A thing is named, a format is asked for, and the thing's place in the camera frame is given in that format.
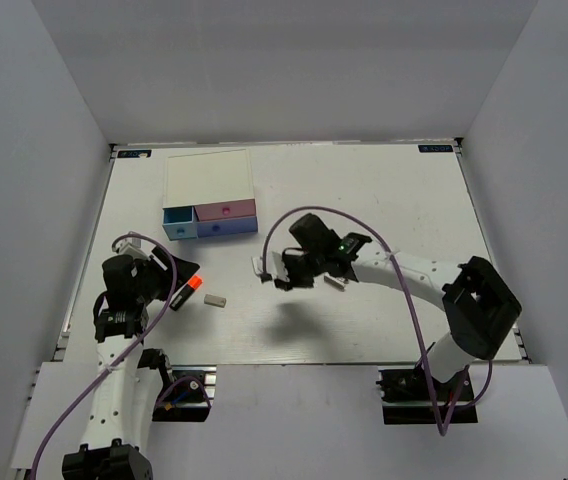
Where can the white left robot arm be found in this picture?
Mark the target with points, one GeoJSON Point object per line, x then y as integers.
{"type": "Point", "coordinates": [114, 442]}

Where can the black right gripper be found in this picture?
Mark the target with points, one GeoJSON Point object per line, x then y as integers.
{"type": "Point", "coordinates": [294, 281]}

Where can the pink drawer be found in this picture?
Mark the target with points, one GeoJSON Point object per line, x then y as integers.
{"type": "Point", "coordinates": [226, 210]}

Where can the white drawer cabinet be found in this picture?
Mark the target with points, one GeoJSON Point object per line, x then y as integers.
{"type": "Point", "coordinates": [207, 178]}

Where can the purple blue drawer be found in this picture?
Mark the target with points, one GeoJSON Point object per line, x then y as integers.
{"type": "Point", "coordinates": [227, 226]}

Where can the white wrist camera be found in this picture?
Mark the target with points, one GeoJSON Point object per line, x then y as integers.
{"type": "Point", "coordinates": [271, 267]}
{"type": "Point", "coordinates": [130, 246]}

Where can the light blue drawer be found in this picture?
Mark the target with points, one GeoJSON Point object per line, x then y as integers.
{"type": "Point", "coordinates": [179, 223]}

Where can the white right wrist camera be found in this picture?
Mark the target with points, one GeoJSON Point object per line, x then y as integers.
{"type": "Point", "coordinates": [271, 267]}

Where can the small grey eraser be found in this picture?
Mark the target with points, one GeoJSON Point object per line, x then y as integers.
{"type": "Point", "coordinates": [216, 301]}

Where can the pink eraser with white core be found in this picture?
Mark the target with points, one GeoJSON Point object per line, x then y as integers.
{"type": "Point", "coordinates": [336, 282]}

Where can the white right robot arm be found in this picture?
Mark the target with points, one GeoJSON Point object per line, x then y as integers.
{"type": "Point", "coordinates": [479, 306]}

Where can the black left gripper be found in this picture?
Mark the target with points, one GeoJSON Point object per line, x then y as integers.
{"type": "Point", "coordinates": [146, 264]}

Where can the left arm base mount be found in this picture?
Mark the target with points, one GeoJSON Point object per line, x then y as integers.
{"type": "Point", "coordinates": [186, 396]}

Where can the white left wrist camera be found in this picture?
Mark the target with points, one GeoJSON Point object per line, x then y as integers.
{"type": "Point", "coordinates": [130, 246]}

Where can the orange cap black highlighter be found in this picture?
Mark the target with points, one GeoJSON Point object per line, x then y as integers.
{"type": "Point", "coordinates": [184, 294]}

